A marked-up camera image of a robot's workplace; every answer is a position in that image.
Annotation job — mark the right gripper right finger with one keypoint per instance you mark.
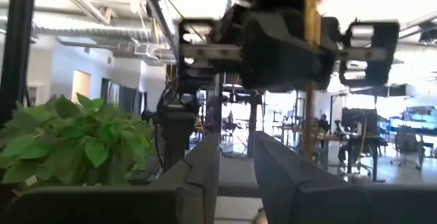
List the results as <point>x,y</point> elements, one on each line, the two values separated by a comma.
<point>290,190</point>

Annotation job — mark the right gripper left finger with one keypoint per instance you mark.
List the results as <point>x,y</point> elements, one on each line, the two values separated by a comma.
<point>198,190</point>

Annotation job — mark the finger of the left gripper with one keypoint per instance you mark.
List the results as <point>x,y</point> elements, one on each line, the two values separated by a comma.
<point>276,53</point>
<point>330,46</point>

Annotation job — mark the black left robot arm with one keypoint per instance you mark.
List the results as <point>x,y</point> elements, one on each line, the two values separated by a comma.
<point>177,132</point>

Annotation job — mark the person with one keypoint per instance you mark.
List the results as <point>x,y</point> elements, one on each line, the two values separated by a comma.
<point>323,123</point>

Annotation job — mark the dark desk monitor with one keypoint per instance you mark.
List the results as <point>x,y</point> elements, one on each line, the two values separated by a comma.
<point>358,119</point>

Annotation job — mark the green leafy plant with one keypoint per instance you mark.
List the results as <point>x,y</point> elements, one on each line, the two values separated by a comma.
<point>85,138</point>

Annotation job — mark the grey office chair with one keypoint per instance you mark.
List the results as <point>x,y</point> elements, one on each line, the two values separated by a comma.
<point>408,145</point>

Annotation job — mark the large black candlestick holder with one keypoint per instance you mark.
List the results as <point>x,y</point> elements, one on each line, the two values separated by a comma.
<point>17,46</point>

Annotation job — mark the silver ceiling duct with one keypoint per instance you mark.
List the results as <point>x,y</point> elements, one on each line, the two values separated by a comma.
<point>95,33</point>

